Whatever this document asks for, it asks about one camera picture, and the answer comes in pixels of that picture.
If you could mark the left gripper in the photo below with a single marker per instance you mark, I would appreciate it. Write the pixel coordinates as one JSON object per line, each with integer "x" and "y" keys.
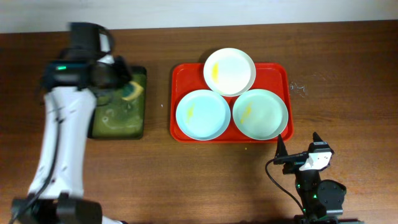
{"x": 123, "y": 74}

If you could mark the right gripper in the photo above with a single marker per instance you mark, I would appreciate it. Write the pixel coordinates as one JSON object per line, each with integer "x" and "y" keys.
{"x": 291, "y": 163}

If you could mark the light green plate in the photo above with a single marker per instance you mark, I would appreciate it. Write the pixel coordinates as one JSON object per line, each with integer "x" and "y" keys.
{"x": 260, "y": 114}

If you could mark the green and yellow sponge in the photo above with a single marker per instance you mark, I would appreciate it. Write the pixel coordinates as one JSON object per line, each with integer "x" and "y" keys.
{"x": 131, "y": 91}

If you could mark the white plate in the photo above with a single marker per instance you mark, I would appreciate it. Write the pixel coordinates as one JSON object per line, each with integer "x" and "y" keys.
{"x": 229, "y": 72}

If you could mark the light blue plate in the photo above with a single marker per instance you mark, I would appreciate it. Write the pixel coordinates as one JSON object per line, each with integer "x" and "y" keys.
{"x": 203, "y": 115}

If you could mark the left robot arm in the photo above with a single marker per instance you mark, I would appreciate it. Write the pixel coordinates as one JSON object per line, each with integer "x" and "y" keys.
{"x": 72, "y": 83}

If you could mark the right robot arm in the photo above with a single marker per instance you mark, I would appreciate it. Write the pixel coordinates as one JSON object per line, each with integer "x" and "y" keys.
{"x": 321, "y": 201}

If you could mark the black tray with soapy water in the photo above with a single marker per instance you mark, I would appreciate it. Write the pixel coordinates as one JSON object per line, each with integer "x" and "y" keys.
{"x": 115, "y": 118}

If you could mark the red plastic serving tray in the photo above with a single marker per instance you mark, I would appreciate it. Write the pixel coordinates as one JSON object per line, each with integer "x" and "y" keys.
{"x": 188, "y": 77}

